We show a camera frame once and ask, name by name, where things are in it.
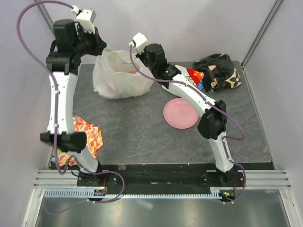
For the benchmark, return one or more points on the white plastic bag fruit print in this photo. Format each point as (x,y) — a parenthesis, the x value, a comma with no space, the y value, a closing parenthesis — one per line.
(110,81)

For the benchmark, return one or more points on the orange floral cloth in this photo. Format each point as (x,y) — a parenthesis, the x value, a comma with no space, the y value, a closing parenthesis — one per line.
(94,140)

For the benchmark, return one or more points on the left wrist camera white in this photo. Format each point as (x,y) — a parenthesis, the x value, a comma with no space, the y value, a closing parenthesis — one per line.
(85,17)

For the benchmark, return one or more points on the black beige patterned cloth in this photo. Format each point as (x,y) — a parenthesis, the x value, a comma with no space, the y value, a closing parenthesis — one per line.
(219,72)

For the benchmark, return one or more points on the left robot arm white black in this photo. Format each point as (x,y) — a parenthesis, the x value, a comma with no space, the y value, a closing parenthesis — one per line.
(73,40)

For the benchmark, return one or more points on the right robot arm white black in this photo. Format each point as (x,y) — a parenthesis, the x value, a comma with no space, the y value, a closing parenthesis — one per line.
(212,125)

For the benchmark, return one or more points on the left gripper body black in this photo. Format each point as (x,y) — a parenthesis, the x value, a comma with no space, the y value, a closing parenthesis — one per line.
(88,43)

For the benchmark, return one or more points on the grey slotted cable duct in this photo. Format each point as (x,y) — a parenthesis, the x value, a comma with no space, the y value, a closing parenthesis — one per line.
(93,194)

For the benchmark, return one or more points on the left aluminium frame post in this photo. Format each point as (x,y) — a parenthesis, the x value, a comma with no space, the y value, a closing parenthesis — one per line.
(46,17)

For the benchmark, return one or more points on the right aluminium frame post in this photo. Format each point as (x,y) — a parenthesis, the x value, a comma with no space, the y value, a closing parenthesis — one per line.
(264,27)

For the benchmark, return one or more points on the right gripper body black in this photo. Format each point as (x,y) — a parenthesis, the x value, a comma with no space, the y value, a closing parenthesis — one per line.
(143,57)

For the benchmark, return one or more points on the white cartoon print cloth bag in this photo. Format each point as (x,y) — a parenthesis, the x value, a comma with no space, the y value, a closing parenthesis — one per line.
(193,76)

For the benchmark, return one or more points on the pink plate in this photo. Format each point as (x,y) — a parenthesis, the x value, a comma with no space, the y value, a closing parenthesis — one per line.
(179,114)

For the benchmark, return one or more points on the aluminium frame post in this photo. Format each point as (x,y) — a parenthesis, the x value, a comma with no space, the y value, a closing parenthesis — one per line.
(46,17)
(264,27)

